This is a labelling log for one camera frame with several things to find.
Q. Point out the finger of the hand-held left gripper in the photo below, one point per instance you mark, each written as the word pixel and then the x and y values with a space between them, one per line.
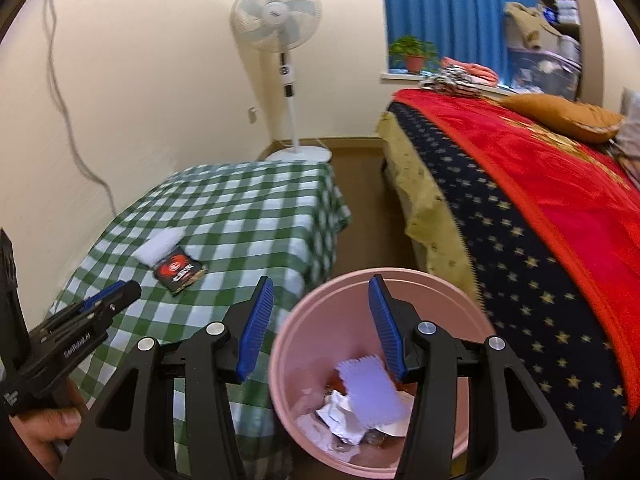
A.
pixel 120 300
pixel 107 292

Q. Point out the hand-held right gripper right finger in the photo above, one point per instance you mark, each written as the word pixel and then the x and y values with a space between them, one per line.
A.
pixel 385 330

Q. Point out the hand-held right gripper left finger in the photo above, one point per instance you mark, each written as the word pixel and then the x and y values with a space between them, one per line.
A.
pixel 257 325

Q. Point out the white paper trash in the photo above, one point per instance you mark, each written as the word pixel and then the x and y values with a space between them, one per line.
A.
pixel 372 390

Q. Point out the pink plastic bin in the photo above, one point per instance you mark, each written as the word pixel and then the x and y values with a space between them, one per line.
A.
pixel 320 320

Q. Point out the person's left hand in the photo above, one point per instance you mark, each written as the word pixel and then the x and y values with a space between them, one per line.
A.
pixel 50 425

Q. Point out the red and black snack packet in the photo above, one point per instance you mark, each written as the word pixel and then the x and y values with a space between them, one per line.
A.
pixel 177 271

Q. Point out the white tissue paper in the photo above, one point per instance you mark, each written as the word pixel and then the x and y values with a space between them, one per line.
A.
pixel 160 247

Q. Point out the crumpled white paper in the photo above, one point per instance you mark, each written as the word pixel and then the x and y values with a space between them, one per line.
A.
pixel 335 412

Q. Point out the green checkered tablecloth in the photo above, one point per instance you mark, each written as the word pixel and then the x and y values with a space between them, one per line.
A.
pixel 240 210

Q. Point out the yellow bed sheet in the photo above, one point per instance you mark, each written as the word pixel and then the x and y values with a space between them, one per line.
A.
pixel 425 200

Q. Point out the white window sill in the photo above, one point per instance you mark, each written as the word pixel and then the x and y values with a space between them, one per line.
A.
pixel 400 77

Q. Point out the black white striped cloth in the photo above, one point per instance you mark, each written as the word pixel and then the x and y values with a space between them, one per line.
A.
pixel 450 82

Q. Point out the pink folded clothes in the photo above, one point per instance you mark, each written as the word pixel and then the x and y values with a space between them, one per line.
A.
pixel 470 70

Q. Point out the orange pillow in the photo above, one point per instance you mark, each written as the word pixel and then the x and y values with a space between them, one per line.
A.
pixel 560 115

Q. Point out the green potted plant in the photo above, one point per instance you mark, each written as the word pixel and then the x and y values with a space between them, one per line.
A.
pixel 414 52

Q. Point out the clear plastic storage box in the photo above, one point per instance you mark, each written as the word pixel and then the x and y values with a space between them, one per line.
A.
pixel 545 72

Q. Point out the grey pillow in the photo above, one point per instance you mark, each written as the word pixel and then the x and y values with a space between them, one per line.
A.
pixel 631 135

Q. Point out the white standing fan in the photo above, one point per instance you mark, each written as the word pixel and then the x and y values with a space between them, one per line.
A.
pixel 275 10

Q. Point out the blue curtain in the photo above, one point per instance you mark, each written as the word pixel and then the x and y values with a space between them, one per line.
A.
pixel 450 5

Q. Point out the beige coat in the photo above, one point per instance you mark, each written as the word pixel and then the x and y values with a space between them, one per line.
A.
pixel 525 22

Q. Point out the grey container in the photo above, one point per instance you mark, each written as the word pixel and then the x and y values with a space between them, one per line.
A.
pixel 569 45

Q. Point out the blue white packages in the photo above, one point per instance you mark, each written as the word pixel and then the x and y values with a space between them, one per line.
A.
pixel 560 11

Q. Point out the wooden bookshelf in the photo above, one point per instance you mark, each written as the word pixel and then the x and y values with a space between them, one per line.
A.
pixel 590 15

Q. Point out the small low wall outlet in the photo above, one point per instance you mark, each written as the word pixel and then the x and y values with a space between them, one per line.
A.
pixel 253 114

